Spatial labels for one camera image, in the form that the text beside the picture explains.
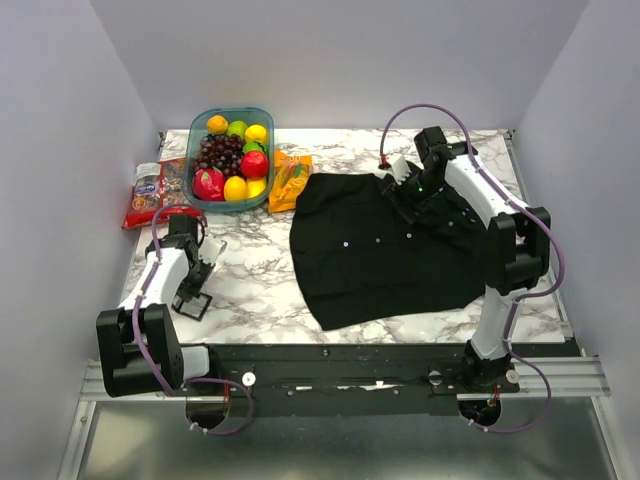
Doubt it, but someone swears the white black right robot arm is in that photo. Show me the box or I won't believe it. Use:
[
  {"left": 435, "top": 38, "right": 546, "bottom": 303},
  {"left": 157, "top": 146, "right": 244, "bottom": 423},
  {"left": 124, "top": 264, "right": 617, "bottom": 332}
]
[{"left": 383, "top": 127, "right": 551, "bottom": 392}]

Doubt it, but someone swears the green lime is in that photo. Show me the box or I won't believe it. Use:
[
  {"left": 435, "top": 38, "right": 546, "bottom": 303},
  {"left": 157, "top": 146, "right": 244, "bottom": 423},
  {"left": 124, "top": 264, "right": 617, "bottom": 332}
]
[{"left": 243, "top": 141, "right": 267, "bottom": 154}]

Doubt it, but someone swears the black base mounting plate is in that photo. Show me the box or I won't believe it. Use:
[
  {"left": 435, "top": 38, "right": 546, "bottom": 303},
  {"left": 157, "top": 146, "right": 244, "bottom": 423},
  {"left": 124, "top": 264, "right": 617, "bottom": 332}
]
[{"left": 101, "top": 342, "right": 587, "bottom": 418}]

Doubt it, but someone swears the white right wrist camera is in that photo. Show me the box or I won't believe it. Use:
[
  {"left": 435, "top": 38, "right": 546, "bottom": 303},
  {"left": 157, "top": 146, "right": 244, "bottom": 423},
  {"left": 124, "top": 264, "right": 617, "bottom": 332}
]
[{"left": 390, "top": 154, "right": 417, "bottom": 185}]

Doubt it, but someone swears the red candy bag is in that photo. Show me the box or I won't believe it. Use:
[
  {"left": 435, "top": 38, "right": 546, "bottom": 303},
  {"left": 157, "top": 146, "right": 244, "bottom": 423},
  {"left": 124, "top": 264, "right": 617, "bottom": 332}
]
[{"left": 122, "top": 158, "right": 199, "bottom": 229}]

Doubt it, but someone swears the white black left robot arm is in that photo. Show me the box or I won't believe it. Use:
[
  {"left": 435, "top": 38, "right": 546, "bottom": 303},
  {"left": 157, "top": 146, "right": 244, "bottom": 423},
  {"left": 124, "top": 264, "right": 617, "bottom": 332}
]
[{"left": 96, "top": 214, "right": 222, "bottom": 397}]

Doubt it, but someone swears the pink dragon fruit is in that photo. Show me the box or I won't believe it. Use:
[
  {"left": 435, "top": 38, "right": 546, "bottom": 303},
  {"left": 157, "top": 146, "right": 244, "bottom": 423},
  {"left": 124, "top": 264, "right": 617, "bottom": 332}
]
[{"left": 192, "top": 168, "right": 225, "bottom": 202}]

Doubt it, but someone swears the clear teal fruit container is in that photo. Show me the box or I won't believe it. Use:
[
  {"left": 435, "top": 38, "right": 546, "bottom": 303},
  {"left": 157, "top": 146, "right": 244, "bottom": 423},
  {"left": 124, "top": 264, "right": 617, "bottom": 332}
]
[{"left": 183, "top": 107, "right": 274, "bottom": 213}]

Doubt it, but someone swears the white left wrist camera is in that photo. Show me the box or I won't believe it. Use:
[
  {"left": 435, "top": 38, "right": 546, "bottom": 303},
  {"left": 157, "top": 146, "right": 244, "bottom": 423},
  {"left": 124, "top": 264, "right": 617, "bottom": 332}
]
[{"left": 199, "top": 238, "right": 227, "bottom": 264}]

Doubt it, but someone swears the red apple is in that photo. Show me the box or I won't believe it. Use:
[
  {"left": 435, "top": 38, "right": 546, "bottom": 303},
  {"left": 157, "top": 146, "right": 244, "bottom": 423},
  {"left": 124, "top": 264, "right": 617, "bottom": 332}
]
[{"left": 240, "top": 150, "right": 269, "bottom": 178}]

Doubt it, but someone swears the green apple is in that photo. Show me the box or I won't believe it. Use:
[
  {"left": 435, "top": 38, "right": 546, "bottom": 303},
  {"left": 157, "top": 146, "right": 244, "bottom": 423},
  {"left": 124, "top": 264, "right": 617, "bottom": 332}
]
[{"left": 226, "top": 120, "right": 248, "bottom": 140}]

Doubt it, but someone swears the small orange fruit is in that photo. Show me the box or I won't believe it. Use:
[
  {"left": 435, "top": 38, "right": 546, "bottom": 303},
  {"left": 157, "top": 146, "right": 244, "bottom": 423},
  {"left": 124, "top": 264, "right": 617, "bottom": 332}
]
[{"left": 223, "top": 176, "right": 249, "bottom": 202}]

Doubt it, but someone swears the dark purple grape bunch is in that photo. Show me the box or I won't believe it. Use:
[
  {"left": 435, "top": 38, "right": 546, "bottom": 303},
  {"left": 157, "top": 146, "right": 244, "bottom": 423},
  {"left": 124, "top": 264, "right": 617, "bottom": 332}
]
[{"left": 195, "top": 134, "right": 245, "bottom": 178}]

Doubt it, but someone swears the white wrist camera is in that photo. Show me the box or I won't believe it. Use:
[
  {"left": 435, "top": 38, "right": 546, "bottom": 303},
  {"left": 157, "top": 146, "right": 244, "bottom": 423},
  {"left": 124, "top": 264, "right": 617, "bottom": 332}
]
[
  {"left": 199, "top": 238, "right": 227, "bottom": 264},
  {"left": 390, "top": 154, "right": 417, "bottom": 185}
]

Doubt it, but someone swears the small yellow fruit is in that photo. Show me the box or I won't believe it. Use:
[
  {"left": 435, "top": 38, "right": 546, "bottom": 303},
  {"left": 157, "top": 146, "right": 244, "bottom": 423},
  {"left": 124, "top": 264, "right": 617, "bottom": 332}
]
[{"left": 247, "top": 177, "right": 267, "bottom": 199}]

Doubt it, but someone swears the yellow lemon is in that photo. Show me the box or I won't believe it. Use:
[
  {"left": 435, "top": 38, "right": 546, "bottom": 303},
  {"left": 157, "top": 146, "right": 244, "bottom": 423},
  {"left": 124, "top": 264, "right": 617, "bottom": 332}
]
[{"left": 244, "top": 124, "right": 269, "bottom": 146}]

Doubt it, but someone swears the black button shirt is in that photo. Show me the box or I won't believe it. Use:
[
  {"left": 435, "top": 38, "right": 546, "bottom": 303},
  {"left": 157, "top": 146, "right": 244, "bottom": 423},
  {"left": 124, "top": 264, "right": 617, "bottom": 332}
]
[{"left": 290, "top": 173, "right": 485, "bottom": 331}]

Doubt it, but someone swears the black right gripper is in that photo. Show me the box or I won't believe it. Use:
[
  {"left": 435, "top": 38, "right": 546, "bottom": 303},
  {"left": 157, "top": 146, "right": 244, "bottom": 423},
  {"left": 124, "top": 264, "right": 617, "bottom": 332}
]
[{"left": 381, "top": 170, "right": 444, "bottom": 232}]

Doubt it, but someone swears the orange snack packet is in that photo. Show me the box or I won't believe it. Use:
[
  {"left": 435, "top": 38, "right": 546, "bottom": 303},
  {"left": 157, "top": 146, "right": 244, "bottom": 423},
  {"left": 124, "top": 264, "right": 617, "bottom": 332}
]
[{"left": 268, "top": 150, "right": 313, "bottom": 213}]

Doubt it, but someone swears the aluminium frame rail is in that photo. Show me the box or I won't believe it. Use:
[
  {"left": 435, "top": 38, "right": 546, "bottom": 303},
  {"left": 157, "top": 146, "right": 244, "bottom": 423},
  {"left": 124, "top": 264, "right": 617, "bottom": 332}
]
[{"left": 82, "top": 357, "right": 610, "bottom": 400}]

